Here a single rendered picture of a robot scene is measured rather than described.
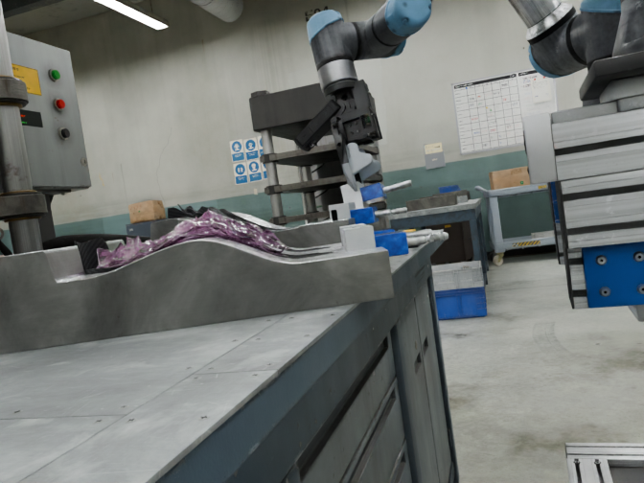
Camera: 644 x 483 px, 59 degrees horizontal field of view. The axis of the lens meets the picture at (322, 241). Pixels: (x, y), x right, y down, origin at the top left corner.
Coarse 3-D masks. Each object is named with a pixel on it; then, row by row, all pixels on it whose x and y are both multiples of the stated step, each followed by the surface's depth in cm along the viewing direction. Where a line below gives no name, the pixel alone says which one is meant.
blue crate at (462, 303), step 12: (468, 288) 408; (480, 288) 405; (444, 300) 413; (456, 300) 411; (468, 300) 408; (480, 300) 405; (444, 312) 414; (456, 312) 411; (468, 312) 409; (480, 312) 406
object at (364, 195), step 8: (360, 184) 111; (376, 184) 108; (400, 184) 108; (408, 184) 108; (344, 192) 110; (352, 192) 109; (360, 192) 109; (368, 192) 109; (376, 192) 108; (384, 192) 109; (344, 200) 110; (352, 200) 109; (360, 200) 109; (368, 200) 109; (376, 200) 111
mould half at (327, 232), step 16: (160, 224) 104; (176, 224) 103; (272, 224) 125; (304, 224) 99; (320, 224) 95; (336, 224) 95; (352, 224) 96; (368, 224) 108; (288, 240) 97; (304, 240) 96; (320, 240) 96; (336, 240) 95
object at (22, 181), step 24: (0, 0) 126; (0, 24) 124; (0, 48) 124; (0, 72) 123; (0, 120) 123; (0, 144) 124; (24, 144) 127; (0, 168) 124; (24, 168) 126; (24, 240) 125
